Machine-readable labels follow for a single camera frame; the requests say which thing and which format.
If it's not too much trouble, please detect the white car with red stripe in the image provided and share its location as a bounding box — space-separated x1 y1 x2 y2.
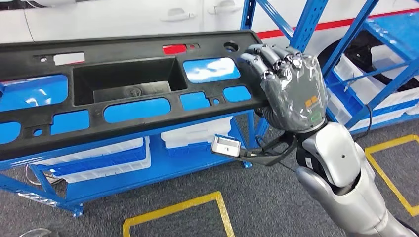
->
0 0 419 56

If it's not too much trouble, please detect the blue metal shelf rack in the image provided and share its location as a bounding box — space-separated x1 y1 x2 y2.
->
322 0 419 131
0 0 330 218

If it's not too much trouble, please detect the long black plastic part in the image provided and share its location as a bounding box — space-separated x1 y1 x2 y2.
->
0 30 272 161

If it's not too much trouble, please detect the white car door handle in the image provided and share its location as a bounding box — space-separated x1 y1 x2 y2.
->
160 7 196 23
207 0 245 16

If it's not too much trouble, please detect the black curved plastic part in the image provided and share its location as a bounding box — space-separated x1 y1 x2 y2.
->
317 31 419 93

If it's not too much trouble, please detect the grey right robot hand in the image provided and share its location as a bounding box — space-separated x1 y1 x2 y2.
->
237 43 329 133

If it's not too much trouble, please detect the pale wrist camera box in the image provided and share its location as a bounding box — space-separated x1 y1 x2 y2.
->
211 134 242 158

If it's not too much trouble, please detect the black camera bracket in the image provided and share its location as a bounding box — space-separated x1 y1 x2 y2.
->
229 130 299 167

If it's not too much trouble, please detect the black camera cable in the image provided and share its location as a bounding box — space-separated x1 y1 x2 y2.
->
353 103 374 143

